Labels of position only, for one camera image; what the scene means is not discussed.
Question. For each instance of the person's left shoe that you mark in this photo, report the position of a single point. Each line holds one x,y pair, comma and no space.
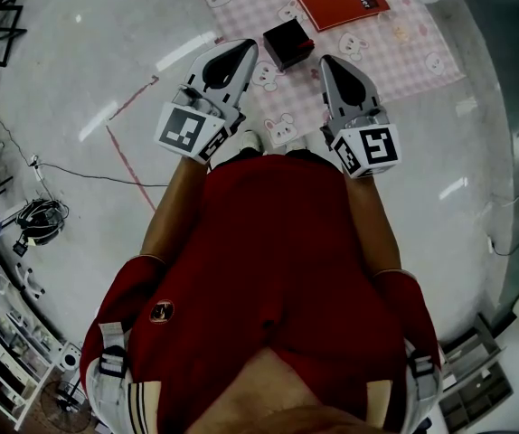
252,140

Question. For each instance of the white chair base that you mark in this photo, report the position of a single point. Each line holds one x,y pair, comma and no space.
30,282

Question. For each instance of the white storage shelf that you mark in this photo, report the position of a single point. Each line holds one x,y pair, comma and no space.
6,355

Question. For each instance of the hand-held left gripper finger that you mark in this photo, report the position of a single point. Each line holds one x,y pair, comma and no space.
243,77
200,68

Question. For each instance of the black floor fan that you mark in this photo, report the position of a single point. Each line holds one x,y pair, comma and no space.
66,405

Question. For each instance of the red notebook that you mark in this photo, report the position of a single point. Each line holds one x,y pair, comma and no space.
338,0

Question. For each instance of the pink checked rabbit mat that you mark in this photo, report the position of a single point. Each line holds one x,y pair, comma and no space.
404,66

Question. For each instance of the black power adapter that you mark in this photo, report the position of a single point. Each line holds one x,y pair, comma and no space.
21,248

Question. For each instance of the person's red shirt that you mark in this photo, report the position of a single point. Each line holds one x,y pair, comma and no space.
277,251

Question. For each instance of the red thin stick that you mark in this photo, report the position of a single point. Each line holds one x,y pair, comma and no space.
307,44

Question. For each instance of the person's neck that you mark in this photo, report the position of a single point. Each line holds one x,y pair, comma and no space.
282,400

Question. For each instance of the person's left forearm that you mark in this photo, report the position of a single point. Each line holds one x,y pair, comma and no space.
173,210

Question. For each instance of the red floor tape line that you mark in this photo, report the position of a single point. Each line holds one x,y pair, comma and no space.
128,163

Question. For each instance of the person's shoe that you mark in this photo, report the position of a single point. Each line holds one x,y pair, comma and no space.
252,140
295,145

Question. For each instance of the grey shelf unit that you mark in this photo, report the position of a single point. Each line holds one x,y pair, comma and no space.
474,378

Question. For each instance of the small black box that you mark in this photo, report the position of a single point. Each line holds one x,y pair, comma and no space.
286,43

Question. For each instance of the white power strip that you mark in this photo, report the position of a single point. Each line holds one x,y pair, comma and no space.
36,166

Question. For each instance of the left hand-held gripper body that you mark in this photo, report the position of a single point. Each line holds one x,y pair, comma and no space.
182,129

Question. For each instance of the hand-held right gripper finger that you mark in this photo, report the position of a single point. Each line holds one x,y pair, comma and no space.
332,93
368,93

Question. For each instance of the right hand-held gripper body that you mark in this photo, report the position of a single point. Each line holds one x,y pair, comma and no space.
374,149

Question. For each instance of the small white appliance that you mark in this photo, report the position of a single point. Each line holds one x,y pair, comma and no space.
69,358

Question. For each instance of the person's right shoe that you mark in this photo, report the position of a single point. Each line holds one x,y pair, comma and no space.
295,145

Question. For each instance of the person's right forearm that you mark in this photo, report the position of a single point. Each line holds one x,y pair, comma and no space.
372,224

